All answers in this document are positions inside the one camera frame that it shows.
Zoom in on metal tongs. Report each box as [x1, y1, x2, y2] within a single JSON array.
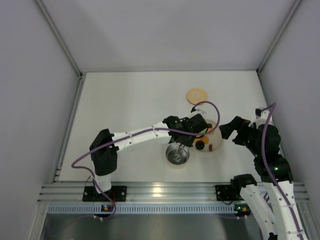
[[173, 143, 187, 162]]

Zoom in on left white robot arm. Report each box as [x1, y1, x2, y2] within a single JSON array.
[[89, 113, 212, 194]]

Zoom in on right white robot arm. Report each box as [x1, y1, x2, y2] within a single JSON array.
[[219, 116, 308, 240]]

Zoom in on round metal lunch box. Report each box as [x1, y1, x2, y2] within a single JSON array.
[[165, 143, 190, 169]]

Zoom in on orange round food piece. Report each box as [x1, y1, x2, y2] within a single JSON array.
[[207, 127, 215, 135]]

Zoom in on black round food piece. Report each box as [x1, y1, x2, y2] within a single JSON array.
[[195, 141, 205, 150]]

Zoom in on cream plate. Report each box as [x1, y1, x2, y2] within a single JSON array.
[[192, 127, 223, 153]]

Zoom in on beige round lid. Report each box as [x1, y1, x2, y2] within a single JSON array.
[[186, 88, 208, 105]]

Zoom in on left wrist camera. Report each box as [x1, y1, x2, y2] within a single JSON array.
[[189, 106, 207, 117]]

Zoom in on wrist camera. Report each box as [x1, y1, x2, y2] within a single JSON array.
[[253, 106, 271, 127], [189, 106, 207, 117]]

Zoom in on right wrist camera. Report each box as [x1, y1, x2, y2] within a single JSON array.
[[253, 106, 271, 127]]

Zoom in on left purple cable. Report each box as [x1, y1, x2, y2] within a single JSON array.
[[71, 101, 221, 221]]

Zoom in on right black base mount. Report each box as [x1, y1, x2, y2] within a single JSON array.
[[215, 184, 237, 202]]

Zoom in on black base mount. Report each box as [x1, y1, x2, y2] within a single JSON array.
[[82, 185, 127, 202], [215, 184, 237, 202]]

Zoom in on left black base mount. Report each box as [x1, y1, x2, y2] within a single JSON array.
[[82, 185, 127, 202]]

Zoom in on aluminium rail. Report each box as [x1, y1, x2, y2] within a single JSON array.
[[37, 181, 310, 202]]

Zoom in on slotted cable duct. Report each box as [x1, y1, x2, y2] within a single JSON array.
[[47, 203, 250, 215]]

